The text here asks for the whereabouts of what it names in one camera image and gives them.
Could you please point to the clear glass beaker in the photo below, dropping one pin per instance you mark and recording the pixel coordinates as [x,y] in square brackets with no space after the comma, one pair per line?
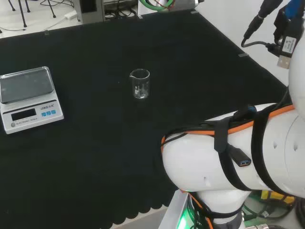
[140,83]

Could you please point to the black bench cloth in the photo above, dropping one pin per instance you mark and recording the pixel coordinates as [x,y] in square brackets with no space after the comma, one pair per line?
[95,155]

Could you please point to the grey metal cabinet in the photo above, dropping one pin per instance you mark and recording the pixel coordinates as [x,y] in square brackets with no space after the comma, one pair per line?
[95,10]

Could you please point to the white electronic balance steel pan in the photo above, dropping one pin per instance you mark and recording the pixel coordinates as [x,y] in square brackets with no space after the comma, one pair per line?
[28,112]

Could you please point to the white power strip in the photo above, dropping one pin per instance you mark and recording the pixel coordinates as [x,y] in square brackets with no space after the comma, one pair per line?
[70,14]

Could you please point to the yellow stop button red cap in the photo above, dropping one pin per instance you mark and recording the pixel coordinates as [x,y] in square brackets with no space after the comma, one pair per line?
[276,196]

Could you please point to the black tripod legs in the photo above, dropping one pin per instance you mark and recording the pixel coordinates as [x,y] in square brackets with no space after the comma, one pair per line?
[22,14]

